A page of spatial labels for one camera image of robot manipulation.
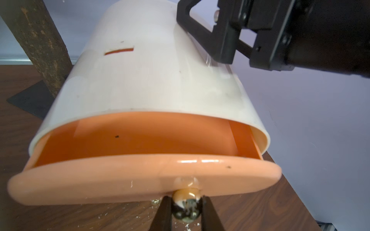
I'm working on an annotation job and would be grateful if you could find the pink cherry blossom tree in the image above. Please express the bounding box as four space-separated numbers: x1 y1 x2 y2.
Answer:
0 0 73 120

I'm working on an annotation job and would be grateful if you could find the orange top drawer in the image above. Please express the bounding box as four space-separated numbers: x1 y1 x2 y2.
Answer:
7 112 282 221

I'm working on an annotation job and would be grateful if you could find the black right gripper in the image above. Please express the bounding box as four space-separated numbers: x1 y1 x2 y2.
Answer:
176 0 370 78

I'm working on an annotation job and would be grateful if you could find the cream cylindrical drawer cabinet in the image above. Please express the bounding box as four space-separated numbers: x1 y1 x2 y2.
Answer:
29 1 271 154

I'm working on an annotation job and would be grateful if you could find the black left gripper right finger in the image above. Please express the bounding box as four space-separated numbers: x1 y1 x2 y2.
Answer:
201 196 225 231

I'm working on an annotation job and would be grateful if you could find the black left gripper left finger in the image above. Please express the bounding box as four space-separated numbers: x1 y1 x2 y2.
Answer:
149 196 172 231

